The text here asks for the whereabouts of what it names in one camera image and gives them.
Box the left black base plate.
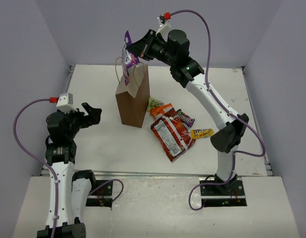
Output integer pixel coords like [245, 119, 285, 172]
[86, 182, 113, 208]

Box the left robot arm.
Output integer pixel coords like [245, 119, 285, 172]
[37, 103, 102, 238]

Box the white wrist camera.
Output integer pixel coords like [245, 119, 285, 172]
[56, 93, 78, 113]
[156, 13, 171, 38]

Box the purple Fox's candy bag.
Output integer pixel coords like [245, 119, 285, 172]
[121, 30, 140, 86]

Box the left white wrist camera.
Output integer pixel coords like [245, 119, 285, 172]
[56, 93, 78, 113]

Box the red Doritos chip bag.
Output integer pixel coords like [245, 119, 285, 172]
[151, 108, 196, 163]

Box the orange Reese's packet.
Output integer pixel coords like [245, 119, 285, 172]
[150, 103, 173, 119]

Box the brown paper bag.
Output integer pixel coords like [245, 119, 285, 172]
[115, 62, 150, 128]

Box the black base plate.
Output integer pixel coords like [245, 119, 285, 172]
[200, 178, 247, 207]
[86, 182, 113, 208]

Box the green candy packet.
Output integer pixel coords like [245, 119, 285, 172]
[147, 97, 164, 112]

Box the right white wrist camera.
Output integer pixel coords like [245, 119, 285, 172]
[156, 13, 171, 38]

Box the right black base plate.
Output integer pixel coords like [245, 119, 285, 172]
[200, 178, 247, 207]

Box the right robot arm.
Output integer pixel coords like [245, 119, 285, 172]
[126, 29, 249, 195]

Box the brown M&M's packet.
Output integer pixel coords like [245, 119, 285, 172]
[176, 109, 195, 127]

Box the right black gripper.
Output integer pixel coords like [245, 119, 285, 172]
[125, 28, 177, 67]

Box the yellow M&M's packet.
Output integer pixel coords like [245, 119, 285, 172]
[191, 128, 214, 139]

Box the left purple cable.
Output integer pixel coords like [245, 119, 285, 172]
[13, 98, 124, 238]

